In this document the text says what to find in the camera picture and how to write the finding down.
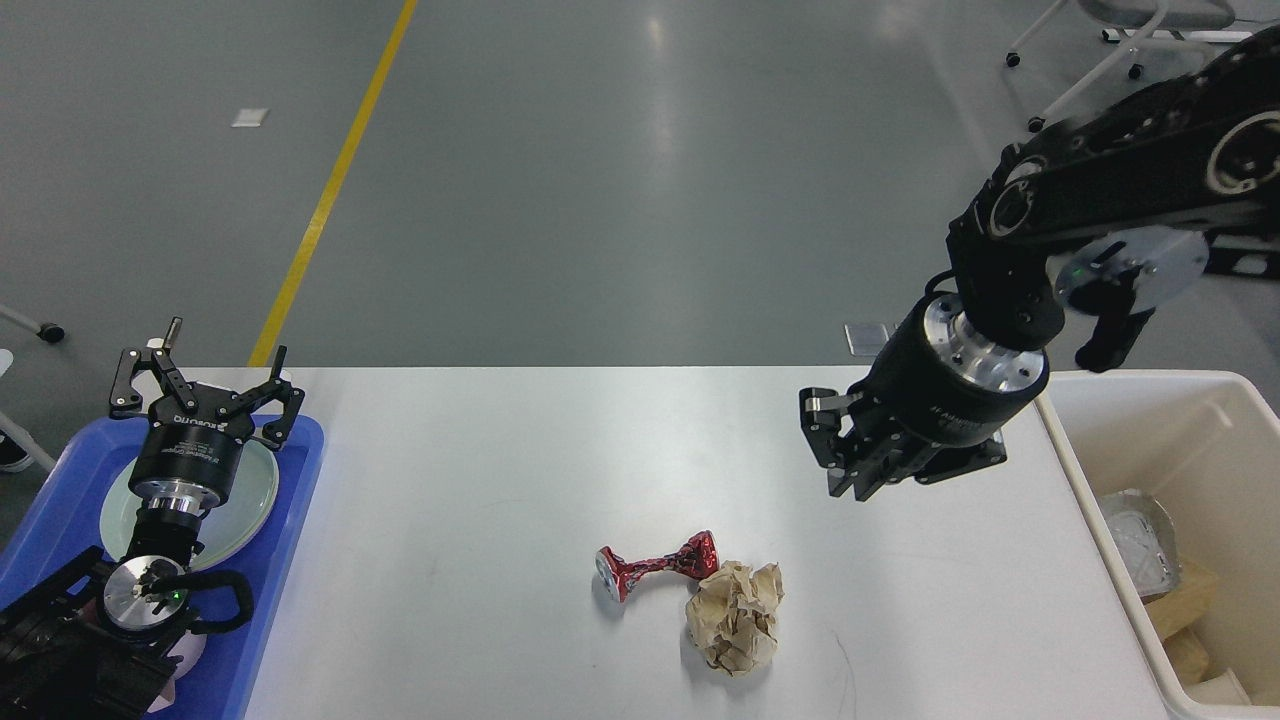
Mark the white floor marker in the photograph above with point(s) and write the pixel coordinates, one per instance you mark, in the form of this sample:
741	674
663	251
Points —
247	118

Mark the aluminium foil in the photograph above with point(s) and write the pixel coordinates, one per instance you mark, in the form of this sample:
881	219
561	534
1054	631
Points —
1145	538

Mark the left floor socket plate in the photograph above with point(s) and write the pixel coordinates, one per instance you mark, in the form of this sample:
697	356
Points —
867	339

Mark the brown paper ball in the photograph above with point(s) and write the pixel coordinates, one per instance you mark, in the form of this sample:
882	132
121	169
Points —
732	619

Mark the white plastic bin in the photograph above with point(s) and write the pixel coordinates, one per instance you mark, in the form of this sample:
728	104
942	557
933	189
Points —
1204	444

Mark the white table leg base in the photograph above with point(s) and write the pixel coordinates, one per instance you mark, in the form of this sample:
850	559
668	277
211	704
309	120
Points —
1205	36

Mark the red foil candy wrapper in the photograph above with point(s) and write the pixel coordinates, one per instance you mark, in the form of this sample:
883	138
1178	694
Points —
696	559

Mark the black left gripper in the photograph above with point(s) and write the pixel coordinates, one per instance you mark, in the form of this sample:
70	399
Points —
195	455

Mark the chair leg with caster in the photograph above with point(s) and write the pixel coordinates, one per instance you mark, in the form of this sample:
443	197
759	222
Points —
49	332

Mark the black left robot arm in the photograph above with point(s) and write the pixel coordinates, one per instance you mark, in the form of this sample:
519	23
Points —
98	638

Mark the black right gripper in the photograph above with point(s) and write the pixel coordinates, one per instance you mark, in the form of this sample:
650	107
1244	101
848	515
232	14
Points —
938	379

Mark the white office chair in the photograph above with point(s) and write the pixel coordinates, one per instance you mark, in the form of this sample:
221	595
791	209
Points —
1131	27

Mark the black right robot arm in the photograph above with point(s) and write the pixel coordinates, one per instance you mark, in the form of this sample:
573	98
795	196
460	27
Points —
1110	216

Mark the white paper cup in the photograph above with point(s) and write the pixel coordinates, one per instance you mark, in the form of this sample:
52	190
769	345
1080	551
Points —
1224	689

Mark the brown paper bag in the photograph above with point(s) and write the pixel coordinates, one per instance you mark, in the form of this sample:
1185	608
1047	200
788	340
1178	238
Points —
1173	615

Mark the pink mug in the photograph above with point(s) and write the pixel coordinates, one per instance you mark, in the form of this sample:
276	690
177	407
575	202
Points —
186	653

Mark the blue plastic tray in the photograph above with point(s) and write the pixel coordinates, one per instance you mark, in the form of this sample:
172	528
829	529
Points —
64	520

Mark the mint green plate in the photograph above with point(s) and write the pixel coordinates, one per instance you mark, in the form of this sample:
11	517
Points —
118	511

